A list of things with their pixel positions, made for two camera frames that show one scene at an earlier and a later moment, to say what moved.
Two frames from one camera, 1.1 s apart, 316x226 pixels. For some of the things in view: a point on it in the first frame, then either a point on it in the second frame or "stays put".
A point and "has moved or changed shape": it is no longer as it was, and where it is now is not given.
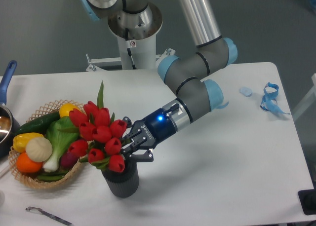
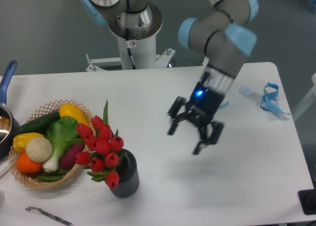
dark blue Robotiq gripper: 145,133 → 203,104
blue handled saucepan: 8,130 stays put
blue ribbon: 266,103 stays put
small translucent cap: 246,91 stays put
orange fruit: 25,164 stays put
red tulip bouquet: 99,141 has moved or changed shape
